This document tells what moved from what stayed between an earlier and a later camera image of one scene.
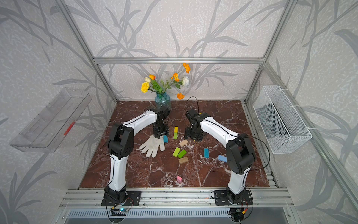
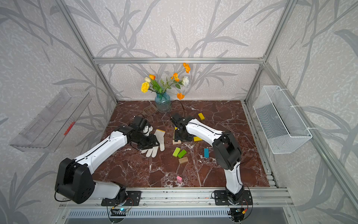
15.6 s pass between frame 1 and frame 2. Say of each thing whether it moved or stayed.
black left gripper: moved
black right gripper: moved
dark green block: stayed
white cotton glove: stayed
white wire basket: stayed
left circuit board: stayed
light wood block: moved
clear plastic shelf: stayed
